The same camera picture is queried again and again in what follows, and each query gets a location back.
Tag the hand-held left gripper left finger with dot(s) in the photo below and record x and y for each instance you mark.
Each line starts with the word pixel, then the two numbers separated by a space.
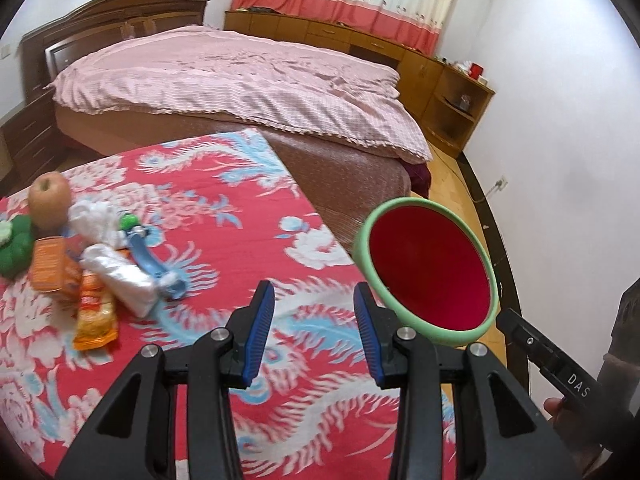
pixel 260 330

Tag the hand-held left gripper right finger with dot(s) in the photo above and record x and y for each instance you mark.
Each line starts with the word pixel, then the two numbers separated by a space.
pixel 365 330

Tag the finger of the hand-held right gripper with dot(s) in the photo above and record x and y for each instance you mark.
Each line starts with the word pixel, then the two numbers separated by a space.
pixel 522 337

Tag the red bucket with green rim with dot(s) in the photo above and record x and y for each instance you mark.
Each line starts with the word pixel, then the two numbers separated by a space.
pixel 430 270

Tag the clear plastic bag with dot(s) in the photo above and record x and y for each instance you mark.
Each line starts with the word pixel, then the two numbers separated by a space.
pixel 120 276

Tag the orange snack packet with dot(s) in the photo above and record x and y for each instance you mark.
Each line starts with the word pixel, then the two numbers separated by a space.
pixel 95 312

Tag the white knotted sock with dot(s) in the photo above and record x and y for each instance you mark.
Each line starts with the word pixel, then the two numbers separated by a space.
pixel 97 217

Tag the orange carton box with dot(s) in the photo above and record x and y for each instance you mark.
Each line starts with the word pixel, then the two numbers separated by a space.
pixel 50 266

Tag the person's right hand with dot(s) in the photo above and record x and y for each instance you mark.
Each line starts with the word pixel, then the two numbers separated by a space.
pixel 562 417

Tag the red floral tablecloth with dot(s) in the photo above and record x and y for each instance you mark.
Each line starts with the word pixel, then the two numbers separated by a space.
pixel 200 260

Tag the blue fidget spinner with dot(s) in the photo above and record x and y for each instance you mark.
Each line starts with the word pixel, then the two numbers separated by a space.
pixel 152 261

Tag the small green toy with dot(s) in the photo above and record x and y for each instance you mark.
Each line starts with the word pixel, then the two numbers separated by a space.
pixel 129 221

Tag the wooden corner shelf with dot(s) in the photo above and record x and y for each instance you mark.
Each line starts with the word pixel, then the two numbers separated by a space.
pixel 457 110

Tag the pink checked blanket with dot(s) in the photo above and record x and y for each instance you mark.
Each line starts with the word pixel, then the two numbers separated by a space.
pixel 235 90

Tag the glass jar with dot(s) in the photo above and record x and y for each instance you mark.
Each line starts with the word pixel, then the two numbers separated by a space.
pixel 465 102

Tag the apple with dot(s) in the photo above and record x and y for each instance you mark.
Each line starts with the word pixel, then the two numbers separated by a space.
pixel 49 200

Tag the green toy vegetable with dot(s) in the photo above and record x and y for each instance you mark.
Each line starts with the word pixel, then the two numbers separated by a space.
pixel 15 253

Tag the small red box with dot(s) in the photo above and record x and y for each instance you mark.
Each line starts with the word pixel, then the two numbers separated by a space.
pixel 476 70

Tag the white tissue pack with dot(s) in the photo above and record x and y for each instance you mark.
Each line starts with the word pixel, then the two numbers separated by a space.
pixel 462 66

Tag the long wooden cabinet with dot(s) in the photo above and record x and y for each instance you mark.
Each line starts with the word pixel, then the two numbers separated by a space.
pixel 340 36

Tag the dark wooden nightstand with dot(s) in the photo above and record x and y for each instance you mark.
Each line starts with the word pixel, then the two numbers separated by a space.
pixel 27 135

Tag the dark wooden headboard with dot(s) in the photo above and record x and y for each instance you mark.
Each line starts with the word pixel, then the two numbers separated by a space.
pixel 100 25

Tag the white wall socket with plug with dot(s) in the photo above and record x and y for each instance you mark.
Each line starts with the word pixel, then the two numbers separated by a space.
pixel 500 182

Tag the white wall switch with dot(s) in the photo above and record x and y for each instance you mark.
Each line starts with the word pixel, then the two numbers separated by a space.
pixel 5 51

